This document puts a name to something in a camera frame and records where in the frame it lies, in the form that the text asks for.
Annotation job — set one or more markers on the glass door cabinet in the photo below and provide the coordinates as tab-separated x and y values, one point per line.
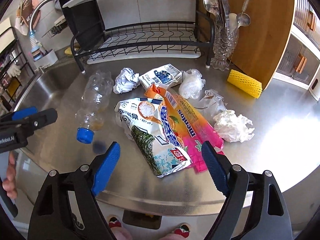
299	64

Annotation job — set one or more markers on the person's left hand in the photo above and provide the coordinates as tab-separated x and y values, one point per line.
9	184

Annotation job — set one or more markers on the clear plastic wrapper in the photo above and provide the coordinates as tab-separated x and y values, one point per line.
209	104

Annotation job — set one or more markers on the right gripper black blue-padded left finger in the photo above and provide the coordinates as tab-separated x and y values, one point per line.
66	206

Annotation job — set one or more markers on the crumpled white plastic bag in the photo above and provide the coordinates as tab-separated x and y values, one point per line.
192	84

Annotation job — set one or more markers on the clear plastic bottle blue cap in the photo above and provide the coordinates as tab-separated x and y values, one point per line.
94	103

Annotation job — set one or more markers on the crumpled white blue paper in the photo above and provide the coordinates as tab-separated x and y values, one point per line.
126	81

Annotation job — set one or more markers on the wooden cutting board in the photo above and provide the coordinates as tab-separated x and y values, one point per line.
261	45

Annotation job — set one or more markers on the black trash bin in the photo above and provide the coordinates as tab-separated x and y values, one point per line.
142	220

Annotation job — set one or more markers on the white blue salt bag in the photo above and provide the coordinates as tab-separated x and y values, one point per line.
145	121

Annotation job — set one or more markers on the glass fish utensil holder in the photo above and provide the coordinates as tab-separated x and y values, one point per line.
224	45

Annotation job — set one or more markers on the steel kitchen sink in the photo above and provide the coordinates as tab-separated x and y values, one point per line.
46	88

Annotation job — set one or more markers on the steel spoon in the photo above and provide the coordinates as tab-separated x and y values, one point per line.
211	6

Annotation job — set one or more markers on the yellow foam fruit net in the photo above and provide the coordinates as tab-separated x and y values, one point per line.
245	83

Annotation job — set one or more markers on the black storage shelf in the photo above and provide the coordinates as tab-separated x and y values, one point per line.
16	71

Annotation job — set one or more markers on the steel knife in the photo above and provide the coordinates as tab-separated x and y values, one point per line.
226	10

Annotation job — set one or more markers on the white blue milk carton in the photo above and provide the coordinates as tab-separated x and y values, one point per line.
166	75

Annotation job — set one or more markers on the red black slipper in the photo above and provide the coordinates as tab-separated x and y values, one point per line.
182	230

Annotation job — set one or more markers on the orange pink mentos wrapper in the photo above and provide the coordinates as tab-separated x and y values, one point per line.
184	126

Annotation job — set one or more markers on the white tissue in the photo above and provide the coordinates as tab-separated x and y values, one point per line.
233	128

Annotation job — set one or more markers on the black wire dish rack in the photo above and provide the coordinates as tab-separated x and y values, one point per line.
94	43

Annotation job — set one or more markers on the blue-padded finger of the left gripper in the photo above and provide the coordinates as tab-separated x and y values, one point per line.
29	118

